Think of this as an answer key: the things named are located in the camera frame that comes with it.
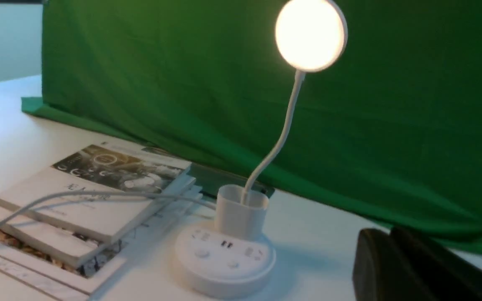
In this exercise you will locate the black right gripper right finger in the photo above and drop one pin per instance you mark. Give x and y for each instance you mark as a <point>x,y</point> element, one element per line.
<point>449,277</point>

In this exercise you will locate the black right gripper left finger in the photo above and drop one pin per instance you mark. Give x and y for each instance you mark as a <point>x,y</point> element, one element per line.
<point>382,273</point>

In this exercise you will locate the white desk lamp with sockets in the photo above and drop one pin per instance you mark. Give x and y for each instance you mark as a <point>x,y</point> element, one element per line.
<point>230,257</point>

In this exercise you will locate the green backdrop cloth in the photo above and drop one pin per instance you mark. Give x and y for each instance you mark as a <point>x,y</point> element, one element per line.
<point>392,131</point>

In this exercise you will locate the top white book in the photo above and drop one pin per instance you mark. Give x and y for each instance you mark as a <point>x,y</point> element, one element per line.
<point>104,184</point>

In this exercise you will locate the white book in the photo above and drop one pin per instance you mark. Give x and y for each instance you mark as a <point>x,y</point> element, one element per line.
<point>104,184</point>
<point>64,249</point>

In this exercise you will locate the bottom book with circuit pattern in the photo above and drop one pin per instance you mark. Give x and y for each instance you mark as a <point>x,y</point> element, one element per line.
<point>13,290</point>

